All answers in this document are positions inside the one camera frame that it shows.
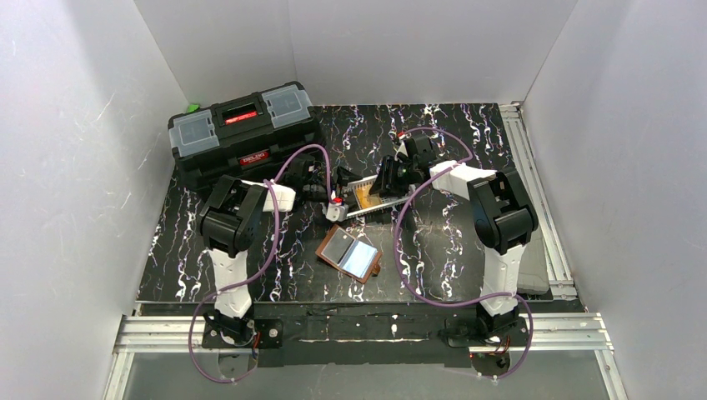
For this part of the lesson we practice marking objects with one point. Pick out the brown leather card holder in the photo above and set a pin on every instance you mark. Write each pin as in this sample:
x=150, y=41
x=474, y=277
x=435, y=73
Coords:
x=361, y=262

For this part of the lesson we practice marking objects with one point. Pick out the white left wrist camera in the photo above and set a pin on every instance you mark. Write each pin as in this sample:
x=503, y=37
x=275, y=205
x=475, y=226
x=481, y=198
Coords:
x=337, y=211

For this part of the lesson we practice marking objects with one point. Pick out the black credit card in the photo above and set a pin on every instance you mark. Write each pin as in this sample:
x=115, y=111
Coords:
x=337, y=246

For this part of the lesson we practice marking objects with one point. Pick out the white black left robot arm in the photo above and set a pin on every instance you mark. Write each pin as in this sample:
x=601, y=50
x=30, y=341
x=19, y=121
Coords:
x=228, y=224

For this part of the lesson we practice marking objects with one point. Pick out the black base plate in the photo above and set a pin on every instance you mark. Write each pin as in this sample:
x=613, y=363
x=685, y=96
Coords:
x=379, y=333

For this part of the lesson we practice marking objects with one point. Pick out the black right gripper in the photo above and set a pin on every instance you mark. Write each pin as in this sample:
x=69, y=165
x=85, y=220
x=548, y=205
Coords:
x=390, y=175

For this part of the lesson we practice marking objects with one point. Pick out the black plastic toolbox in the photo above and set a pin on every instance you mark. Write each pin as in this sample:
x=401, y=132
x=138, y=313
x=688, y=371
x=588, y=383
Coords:
x=249, y=137

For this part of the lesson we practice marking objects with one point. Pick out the aluminium frame rail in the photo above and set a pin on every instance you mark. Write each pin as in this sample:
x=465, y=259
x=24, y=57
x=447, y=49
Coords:
x=561, y=282

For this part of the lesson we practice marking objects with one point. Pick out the grey plastic case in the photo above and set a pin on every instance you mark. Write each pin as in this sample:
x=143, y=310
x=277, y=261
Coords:
x=533, y=276

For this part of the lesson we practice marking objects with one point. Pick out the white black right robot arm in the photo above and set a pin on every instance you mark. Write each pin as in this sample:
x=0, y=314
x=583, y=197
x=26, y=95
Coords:
x=503, y=215

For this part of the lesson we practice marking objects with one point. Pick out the white plastic basket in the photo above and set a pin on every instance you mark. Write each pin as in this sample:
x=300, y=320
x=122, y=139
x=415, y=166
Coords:
x=388, y=201

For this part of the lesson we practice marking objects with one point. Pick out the orange credit card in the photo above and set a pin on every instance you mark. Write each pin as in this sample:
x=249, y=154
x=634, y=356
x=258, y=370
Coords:
x=365, y=199

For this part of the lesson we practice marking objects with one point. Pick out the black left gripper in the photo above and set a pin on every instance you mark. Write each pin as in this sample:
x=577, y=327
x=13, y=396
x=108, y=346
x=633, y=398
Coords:
x=326, y=184

